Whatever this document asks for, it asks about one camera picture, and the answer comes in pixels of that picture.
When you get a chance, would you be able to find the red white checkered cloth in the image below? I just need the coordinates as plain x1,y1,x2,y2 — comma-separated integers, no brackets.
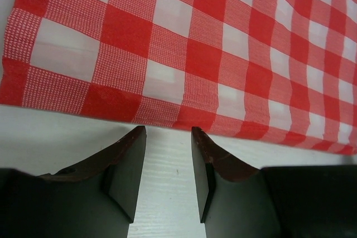
1,0,356,154

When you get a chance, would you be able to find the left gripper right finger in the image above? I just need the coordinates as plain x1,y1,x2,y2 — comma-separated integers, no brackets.
191,126,263,224

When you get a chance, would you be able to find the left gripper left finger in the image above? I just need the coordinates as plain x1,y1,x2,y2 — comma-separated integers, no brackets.
36,125,147,224

